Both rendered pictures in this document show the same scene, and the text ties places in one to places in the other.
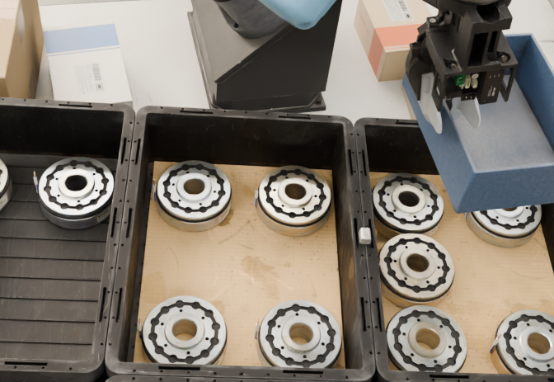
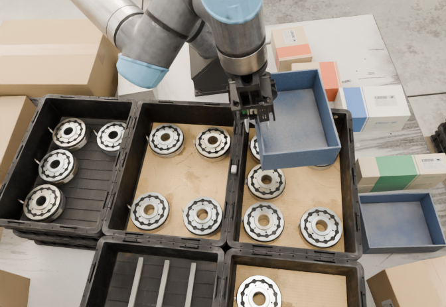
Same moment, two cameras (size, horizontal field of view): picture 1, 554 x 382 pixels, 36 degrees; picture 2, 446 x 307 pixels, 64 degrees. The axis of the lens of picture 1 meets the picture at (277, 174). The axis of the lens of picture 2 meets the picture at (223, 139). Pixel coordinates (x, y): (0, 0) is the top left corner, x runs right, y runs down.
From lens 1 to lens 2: 0.35 m
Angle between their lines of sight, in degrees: 15
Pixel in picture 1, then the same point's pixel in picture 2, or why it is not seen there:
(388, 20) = (283, 43)
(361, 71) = (270, 69)
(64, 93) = (123, 86)
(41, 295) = (94, 187)
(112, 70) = not seen: hidden behind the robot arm
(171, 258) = (153, 171)
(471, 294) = (295, 194)
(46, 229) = (101, 155)
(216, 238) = (175, 162)
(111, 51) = not seen: hidden behind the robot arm
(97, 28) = not seen: hidden behind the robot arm
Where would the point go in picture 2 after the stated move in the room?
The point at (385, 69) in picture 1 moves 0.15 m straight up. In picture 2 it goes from (281, 68) to (283, 38)
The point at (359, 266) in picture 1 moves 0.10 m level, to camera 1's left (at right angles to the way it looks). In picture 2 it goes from (228, 185) to (190, 178)
